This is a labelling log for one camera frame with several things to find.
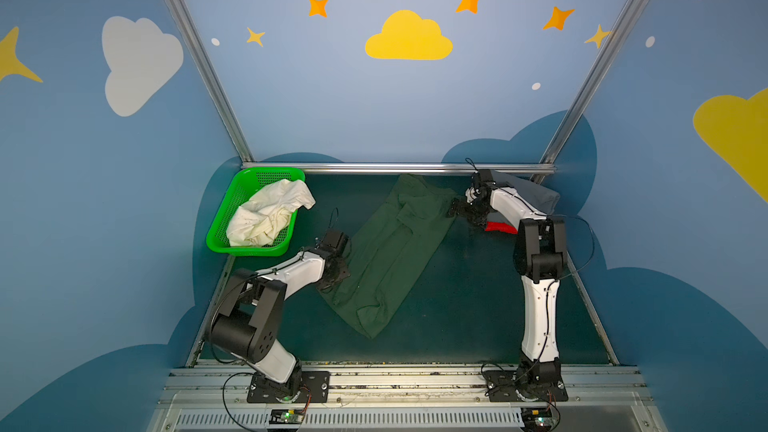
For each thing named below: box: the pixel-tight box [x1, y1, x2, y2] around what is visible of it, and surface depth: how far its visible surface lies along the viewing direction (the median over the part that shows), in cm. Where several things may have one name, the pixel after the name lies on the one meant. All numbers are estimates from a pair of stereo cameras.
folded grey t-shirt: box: [491, 170, 560, 216], surface depth 106 cm
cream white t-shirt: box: [226, 179, 316, 247], surface depth 103 cm
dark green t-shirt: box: [320, 175, 459, 339], surface depth 100 cm
